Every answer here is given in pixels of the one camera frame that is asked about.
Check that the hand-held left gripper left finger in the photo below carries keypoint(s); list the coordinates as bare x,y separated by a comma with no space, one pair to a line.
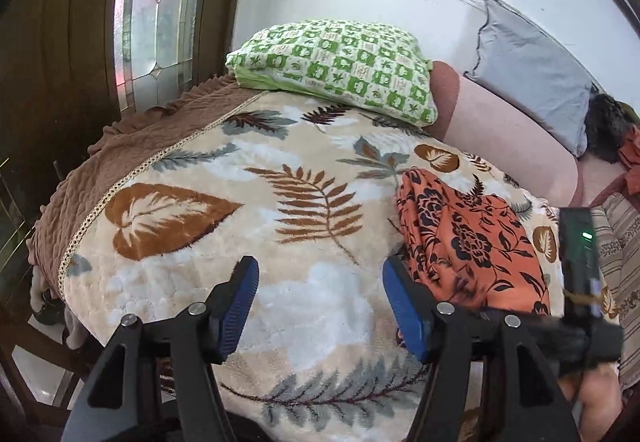
240,307

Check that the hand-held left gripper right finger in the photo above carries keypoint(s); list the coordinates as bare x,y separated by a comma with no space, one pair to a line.
405,312

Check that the orange floral garment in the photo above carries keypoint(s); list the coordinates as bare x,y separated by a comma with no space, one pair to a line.
465,232

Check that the person's right forearm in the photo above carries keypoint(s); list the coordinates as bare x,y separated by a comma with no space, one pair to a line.
595,402

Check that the striped beige cushion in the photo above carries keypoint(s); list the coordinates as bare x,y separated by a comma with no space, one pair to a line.
622,242

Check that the leaf print fleece blanket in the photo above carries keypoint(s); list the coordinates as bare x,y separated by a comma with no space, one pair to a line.
300,302

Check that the rust orange cloth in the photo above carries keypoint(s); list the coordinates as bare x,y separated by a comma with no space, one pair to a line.
632,157

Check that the dark furry cloth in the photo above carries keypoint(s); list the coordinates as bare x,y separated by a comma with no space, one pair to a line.
605,127

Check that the pink bolster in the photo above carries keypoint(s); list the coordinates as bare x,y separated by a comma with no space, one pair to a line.
500,132

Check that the dark shoe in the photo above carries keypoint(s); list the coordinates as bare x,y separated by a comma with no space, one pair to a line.
50,309

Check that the brown quilted bedspread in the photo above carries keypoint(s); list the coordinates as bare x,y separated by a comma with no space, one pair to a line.
125,142

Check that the grey pillow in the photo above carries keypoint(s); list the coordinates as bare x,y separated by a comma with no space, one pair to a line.
530,67

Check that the green checked pillow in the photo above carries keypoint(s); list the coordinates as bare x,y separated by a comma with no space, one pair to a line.
345,67

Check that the leaded glass door panel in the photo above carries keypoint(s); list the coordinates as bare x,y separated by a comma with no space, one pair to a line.
160,12

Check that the dark wooden door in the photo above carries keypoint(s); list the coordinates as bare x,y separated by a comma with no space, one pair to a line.
65,47

